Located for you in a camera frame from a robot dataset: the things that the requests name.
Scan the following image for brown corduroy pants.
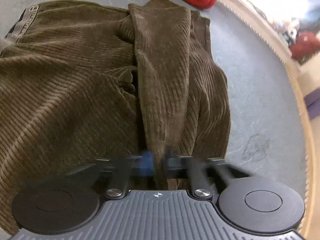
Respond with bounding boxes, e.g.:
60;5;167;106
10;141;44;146
1;0;231;234

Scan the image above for grey quilted mattress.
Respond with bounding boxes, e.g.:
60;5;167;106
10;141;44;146
1;0;307;197

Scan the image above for purple yoga mat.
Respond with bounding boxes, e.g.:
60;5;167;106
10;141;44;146
304;88;320;120

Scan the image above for red cushion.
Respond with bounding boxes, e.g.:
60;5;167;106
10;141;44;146
289;31;319;61

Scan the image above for panda plush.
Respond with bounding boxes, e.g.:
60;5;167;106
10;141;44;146
284;27;298;46

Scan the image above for wooden bed frame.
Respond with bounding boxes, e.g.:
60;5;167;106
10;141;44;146
219;0;319;239

